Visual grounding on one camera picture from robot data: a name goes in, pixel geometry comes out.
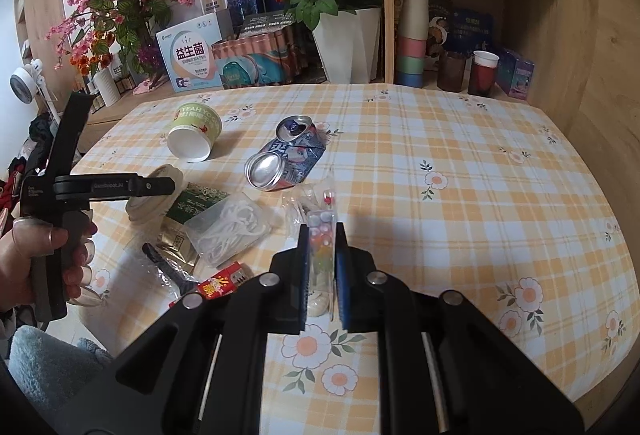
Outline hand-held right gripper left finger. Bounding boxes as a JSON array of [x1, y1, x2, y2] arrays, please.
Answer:
[[107, 224, 310, 422]]

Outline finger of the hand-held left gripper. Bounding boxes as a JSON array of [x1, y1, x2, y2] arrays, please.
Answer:
[[90, 172, 177, 204]]

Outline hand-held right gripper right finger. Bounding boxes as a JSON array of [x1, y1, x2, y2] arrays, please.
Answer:
[[335, 222, 547, 427]]

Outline stack of paper lids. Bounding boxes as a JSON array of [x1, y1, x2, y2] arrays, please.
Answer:
[[125, 164, 186, 226]]

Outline clear floral plastic packet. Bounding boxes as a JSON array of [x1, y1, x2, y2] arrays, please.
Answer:
[[304, 195, 341, 318]]

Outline person's left hand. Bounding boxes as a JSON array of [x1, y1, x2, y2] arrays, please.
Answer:
[[0, 217, 99, 317]]

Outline pile of clothes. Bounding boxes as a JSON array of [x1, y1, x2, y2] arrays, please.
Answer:
[[0, 112, 56, 236]]

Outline green tea packet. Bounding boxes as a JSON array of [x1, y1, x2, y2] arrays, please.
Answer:
[[165, 182, 231, 226]]

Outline wooden sideboard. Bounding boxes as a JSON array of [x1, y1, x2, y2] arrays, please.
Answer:
[[82, 80, 173, 151]]

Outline red snack wrapper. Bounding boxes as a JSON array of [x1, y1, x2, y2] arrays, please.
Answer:
[[170, 261, 251, 311]]

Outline black plastic razor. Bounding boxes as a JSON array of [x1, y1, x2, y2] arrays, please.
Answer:
[[142, 242, 196, 296]]

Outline clear bag of white cutlery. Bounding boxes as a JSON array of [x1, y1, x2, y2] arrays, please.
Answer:
[[182, 192, 272, 268]]

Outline row of small brown bottles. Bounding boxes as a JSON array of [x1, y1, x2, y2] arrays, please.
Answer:
[[85, 80, 108, 108]]

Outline green paper yogurt cup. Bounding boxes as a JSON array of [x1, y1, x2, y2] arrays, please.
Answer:
[[166, 102, 222, 162]]

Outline orange flowers in ribbed vase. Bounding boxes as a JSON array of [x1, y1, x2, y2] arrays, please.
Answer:
[[70, 30, 123, 106]]

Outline pink pouch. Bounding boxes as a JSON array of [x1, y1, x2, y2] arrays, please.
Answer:
[[135, 75, 171, 95]]

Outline crushed drink can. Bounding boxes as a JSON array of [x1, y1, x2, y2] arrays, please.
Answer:
[[244, 114, 328, 192]]

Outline white standing fan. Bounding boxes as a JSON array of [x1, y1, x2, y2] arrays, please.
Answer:
[[10, 58, 63, 116]]

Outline white and blue carton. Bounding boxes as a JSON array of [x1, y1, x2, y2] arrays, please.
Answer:
[[155, 12, 226, 93]]

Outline yellow checked floral tablecloth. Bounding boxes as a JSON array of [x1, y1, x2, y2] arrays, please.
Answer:
[[70, 82, 640, 403]]

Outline light blue fleece clothing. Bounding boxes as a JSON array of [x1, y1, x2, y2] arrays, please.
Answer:
[[9, 325, 113, 398]]

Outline shrink-wrapped pack of cans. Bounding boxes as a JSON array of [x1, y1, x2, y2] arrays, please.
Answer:
[[210, 25, 321, 88]]

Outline small white green box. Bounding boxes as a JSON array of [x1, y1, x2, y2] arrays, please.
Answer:
[[197, 0, 232, 23]]

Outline black flat box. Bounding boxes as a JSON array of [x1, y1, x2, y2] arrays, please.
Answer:
[[239, 10, 296, 40]]

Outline red roses in white pot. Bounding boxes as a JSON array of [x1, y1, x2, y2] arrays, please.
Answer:
[[259, 0, 385, 86]]

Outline brown cup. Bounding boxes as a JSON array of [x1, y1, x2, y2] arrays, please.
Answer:
[[436, 50, 468, 92]]

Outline stack of pastel cups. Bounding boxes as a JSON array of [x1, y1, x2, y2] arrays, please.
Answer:
[[395, 0, 431, 88]]

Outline red cup with white rim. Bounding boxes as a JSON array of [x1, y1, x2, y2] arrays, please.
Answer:
[[467, 50, 501, 97]]

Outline purple box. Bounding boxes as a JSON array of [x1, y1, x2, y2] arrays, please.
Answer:
[[497, 48, 536, 102]]

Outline dark blue gift box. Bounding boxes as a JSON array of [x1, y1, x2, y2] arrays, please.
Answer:
[[427, 2, 496, 61]]

